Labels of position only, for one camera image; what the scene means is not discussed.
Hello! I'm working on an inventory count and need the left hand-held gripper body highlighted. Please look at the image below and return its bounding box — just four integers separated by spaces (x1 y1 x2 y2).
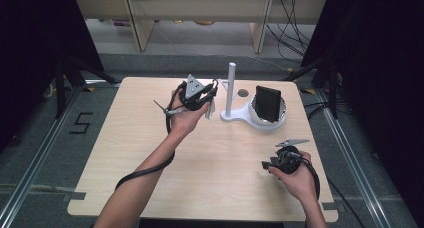
179 73 209 112

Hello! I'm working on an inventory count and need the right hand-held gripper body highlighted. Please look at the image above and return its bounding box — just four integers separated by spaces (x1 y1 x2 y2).
273 138 311 175

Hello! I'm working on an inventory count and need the key bunch with white fob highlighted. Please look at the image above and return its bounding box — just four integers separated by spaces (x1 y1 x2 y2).
204 79 220 120

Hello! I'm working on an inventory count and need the white key stand with pole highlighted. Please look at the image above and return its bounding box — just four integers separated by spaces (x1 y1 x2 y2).
218 61 288 133

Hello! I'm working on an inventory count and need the silver bowl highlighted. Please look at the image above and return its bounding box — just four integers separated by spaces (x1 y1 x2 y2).
248 90 287 127

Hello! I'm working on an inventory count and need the black wallet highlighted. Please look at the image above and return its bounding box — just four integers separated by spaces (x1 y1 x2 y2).
254 85 282 124

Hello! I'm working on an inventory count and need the person's right hand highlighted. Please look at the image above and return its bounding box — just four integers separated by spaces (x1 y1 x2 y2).
267 150 318 203

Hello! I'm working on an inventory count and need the person's left hand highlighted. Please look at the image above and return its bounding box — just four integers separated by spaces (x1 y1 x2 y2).
168 89 212 138

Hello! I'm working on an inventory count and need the black metal stand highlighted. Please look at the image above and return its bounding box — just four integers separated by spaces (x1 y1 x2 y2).
282 54 342 120
54 53 120 120

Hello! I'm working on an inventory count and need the dark curtain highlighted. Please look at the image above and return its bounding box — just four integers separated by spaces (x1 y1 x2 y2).
300 0 424 222
0 0 105 153

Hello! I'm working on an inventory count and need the grey tape strip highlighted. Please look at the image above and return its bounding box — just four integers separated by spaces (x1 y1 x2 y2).
0 183 87 203

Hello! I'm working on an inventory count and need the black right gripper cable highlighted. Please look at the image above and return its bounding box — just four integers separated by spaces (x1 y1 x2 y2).
282 149 365 228

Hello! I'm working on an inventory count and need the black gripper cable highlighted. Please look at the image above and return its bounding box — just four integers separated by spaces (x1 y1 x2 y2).
114 81 188 192
282 149 365 228

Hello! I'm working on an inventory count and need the grey cable plug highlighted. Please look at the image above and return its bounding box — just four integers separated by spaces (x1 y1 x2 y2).
152 99 185 117

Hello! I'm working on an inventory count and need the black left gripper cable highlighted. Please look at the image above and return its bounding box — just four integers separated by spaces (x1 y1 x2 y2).
114 81 188 192

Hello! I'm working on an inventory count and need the metal floor rail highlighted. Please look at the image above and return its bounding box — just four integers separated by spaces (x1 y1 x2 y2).
314 87 395 228
0 83 85 228

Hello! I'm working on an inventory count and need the black cable bundle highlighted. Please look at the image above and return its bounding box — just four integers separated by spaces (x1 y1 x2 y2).
265 0 318 64

